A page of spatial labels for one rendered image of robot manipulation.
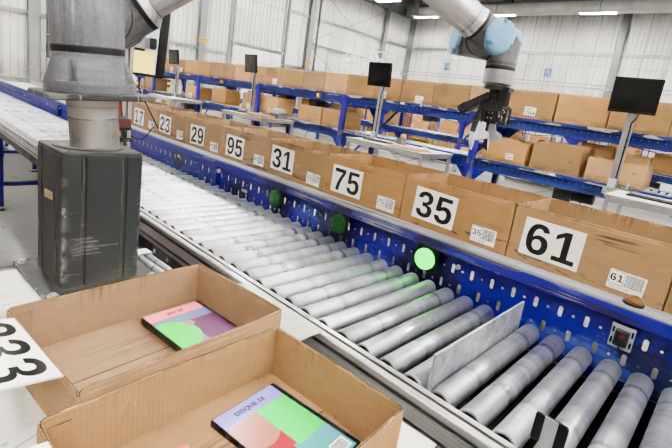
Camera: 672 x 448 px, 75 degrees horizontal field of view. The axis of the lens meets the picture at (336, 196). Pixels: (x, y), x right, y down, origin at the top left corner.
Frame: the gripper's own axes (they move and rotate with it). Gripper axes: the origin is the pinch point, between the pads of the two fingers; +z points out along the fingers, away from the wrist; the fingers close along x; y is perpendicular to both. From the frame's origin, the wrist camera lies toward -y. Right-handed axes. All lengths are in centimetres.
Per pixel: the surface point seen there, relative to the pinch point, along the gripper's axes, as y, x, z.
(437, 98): -290, 445, -31
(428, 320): 16, -39, 44
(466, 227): 6.1, -8.2, 24.6
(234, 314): -7, -84, 40
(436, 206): -5.6, -8.4, 20.9
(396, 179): -23.4, -8.1, 15.8
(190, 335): -4, -96, 40
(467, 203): 4.8, -8.3, 17.1
